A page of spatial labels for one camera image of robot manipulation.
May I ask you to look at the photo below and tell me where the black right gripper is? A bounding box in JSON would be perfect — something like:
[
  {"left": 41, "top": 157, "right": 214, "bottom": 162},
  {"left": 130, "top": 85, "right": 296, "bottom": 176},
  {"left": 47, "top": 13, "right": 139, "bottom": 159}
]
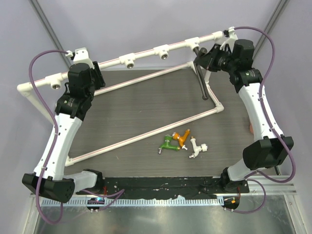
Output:
[{"left": 196, "top": 43, "right": 238, "bottom": 74}]

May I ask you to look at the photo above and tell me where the dark metal long faucet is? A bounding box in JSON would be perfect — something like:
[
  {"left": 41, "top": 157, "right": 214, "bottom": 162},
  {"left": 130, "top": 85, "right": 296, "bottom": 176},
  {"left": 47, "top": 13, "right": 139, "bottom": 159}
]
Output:
[{"left": 193, "top": 47, "right": 209, "bottom": 100}]

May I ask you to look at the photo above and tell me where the white PVC pipe frame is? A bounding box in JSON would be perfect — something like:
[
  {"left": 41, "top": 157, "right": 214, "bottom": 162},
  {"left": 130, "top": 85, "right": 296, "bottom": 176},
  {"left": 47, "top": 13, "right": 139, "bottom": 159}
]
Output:
[{"left": 17, "top": 30, "right": 225, "bottom": 169}]

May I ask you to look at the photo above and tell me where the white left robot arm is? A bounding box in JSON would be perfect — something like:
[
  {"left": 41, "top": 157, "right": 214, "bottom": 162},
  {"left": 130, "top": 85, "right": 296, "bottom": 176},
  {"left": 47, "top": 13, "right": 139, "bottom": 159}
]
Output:
[{"left": 22, "top": 61, "right": 105, "bottom": 203}]

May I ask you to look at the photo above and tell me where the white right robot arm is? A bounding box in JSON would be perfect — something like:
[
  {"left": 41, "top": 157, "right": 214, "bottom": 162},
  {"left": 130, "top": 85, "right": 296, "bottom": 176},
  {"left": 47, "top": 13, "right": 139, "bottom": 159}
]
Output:
[{"left": 194, "top": 39, "right": 294, "bottom": 193}]

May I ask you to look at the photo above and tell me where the pink mug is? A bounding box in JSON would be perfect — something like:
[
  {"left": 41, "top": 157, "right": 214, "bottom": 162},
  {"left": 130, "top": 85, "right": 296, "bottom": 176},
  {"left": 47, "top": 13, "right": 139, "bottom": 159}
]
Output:
[{"left": 249, "top": 123, "right": 254, "bottom": 134}]

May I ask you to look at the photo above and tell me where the orange faucet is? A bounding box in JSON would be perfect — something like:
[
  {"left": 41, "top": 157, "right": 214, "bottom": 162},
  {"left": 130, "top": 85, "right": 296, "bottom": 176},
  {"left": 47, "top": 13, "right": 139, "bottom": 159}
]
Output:
[{"left": 172, "top": 129, "right": 191, "bottom": 150}]

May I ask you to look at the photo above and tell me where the green faucet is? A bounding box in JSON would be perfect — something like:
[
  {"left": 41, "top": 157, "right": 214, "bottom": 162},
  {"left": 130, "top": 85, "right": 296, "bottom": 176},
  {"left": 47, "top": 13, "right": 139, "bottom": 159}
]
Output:
[{"left": 158, "top": 135, "right": 180, "bottom": 154}]

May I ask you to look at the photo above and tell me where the white faucet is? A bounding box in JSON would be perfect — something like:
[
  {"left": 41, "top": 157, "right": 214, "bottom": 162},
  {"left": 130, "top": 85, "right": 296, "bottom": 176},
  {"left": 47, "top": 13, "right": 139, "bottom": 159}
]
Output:
[{"left": 189, "top": 136, "right": 208, "bottom": 158}]

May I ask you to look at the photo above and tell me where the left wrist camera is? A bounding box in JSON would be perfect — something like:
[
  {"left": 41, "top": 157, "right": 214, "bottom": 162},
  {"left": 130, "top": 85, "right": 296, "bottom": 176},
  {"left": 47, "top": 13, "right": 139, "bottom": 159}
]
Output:
[{"left": 65, "top": 47, "right": 94, "bottom": 68}]

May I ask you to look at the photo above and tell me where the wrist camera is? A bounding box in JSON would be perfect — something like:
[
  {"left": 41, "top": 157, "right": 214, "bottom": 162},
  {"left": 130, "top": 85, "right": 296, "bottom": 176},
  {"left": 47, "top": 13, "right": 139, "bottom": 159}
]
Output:
[
  {"left": 65, "top": 47, "right": 94, "bottom": 68},
  {"left": 220, "top": 27, "right": 238, "bottom": 51}
]

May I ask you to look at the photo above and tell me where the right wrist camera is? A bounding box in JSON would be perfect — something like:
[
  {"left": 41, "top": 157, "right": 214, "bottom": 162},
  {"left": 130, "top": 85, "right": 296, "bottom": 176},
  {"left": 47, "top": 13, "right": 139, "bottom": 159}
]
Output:
[{"left": 220, "top": 27, "right": 238, "bottom": 51}]

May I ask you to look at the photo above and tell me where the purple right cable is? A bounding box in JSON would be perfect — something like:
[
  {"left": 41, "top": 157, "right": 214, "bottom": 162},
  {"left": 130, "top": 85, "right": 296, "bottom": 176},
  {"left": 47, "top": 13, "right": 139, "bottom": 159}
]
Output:
[{"left": 231, "top": 25, "right": 297, "bottom": 214}]

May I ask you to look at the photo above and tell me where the purple cable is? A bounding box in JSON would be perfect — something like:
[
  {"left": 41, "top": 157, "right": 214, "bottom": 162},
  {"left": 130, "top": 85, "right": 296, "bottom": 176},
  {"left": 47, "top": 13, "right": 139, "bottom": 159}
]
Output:
[
  {"left": 231, "top": 25, "right": 297, "bottom": 214},
  {"left": 28, "top": 49, "right": 125, "bottom": 224}
]

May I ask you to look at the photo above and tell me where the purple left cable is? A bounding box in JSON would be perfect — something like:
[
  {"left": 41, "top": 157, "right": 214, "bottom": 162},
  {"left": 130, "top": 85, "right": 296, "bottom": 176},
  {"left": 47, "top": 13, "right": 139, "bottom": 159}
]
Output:
[{"left": 28, "top": 49, "right": 125, "bottom": 224}]

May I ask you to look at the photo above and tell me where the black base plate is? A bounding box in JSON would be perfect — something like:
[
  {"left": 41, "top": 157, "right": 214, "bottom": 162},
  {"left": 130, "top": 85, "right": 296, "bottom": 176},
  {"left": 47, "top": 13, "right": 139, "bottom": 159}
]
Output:
[{"left": 103, "top": 176, "right": 250, "bottom": 200}]

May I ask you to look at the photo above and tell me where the grey slotted cable duct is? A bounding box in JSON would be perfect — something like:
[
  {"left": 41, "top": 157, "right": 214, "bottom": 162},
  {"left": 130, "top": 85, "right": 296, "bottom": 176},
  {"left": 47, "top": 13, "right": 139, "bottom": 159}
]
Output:
[{"left": 41, "top": 197, "right": 224, "bottom": 207}]

